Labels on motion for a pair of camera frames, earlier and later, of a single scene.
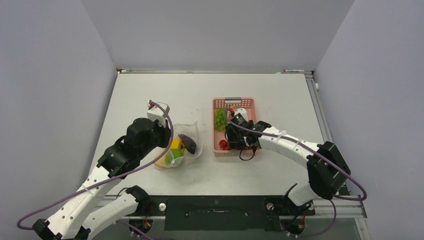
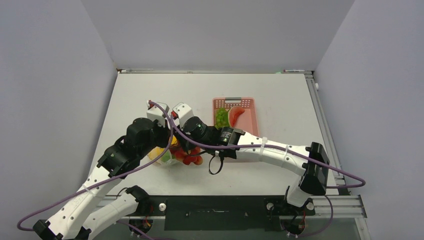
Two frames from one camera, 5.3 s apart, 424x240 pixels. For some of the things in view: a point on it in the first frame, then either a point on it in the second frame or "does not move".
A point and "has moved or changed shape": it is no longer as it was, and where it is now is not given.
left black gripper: x=166 y=132 does not move
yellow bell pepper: x=175 y=143 → x=157 y=151
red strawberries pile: x=224 y=145 has moved or changed shape
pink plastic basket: x=248 y=103 does not move
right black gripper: x=235 y=142 → x=187 y=146
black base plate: x=224 y=213 does not move
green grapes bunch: x=220 y=122 does not move
